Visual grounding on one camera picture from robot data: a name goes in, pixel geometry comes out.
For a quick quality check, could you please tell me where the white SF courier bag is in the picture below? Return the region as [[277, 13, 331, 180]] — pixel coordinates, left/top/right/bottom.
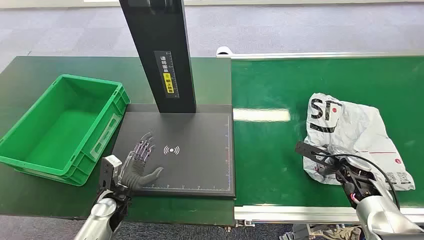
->
[[302, 92, 416, 192]]

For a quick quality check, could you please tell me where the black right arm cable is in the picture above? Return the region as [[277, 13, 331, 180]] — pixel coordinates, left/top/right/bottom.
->
[[326, 152, 401, 211]]

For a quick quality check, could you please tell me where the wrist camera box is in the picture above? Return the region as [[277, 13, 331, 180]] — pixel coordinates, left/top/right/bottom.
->
[[294, 141, 336, 168], [98, 154, 123, 192]]

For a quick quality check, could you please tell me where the dark green table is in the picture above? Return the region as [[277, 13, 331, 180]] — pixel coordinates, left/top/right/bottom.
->
[[0, 55, 236, 227]]

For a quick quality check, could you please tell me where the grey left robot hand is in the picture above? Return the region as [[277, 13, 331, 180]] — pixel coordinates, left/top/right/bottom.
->
[[118, 131, 165, 193]]

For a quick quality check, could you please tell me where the green conveyor belt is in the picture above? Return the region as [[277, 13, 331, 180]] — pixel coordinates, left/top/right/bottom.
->
[[230, 56, 424, 209]]

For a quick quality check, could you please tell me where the black scanner column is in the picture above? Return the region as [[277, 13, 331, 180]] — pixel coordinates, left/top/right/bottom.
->
[[118, 0, 198, 115]]

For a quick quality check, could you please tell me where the white conveyor roller end cap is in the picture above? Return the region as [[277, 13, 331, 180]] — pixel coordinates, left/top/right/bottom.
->
[[216, 45, 233, 57]]

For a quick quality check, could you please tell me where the thin aluminium conveyor side rail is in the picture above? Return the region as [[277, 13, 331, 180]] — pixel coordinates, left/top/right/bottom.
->
[[215, 50, 424, 61]]

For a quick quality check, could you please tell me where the black scanner base plate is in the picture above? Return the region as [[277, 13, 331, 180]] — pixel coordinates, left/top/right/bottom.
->
[[111, 103, 237, 199]]

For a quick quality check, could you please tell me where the grey machinery under conveyor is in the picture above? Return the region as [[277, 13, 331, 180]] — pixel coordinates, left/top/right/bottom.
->
[[279, 223, 365, 240]]

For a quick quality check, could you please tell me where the metal conveyor clamp bracket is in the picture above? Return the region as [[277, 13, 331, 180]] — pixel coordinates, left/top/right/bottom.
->
[[234, 219, 256, 229]]

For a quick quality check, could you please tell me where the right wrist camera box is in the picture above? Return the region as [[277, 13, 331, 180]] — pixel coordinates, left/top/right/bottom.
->
[[294, 141, 336, 168]]

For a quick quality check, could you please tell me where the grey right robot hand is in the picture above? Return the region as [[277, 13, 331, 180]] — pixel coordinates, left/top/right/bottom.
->
[[312, 154, 345, 181]]

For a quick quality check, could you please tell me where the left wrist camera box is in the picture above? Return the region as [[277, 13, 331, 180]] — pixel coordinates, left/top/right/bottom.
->
[[98, 154, 123, 192]]

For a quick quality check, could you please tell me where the wide aluminium conveyor side rail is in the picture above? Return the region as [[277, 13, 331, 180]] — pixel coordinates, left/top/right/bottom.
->
[[233, 204, 424, 227]]

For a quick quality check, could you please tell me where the green plastic crate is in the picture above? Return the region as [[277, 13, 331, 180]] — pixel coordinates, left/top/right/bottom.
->
[[0, 73, 132, 187]]

